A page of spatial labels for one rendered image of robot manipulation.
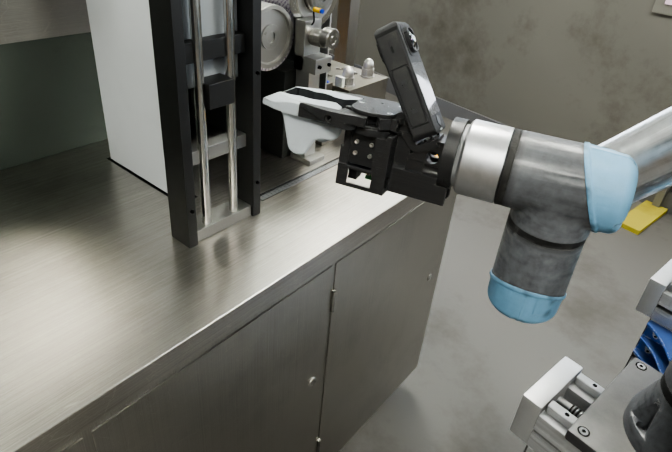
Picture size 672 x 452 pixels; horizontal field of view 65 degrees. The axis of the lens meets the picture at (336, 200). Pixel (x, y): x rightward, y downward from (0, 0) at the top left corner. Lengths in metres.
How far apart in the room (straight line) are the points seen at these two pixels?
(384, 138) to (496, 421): 1.48
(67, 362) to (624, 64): 3.14
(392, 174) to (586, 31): 3.01
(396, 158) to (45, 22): 0.82
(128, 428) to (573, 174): 0.65
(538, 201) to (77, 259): 0.69
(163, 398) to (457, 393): 1.27
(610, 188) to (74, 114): 1.05
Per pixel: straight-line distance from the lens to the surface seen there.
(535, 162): 0.50
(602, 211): 0.51
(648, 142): 0.63
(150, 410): 0.84
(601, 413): 0.90
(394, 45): 0.51
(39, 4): 1.18
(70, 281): 0.88
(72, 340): 0.79
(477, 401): 1.93
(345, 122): 0.51
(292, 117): 0.55
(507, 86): 3.78
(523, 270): 0.54
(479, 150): 0.50
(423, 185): 0.53
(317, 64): 1.08
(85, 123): 1.27
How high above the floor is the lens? 1.43
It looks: 31 degrees down
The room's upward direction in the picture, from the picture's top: 5 degrees clockwise
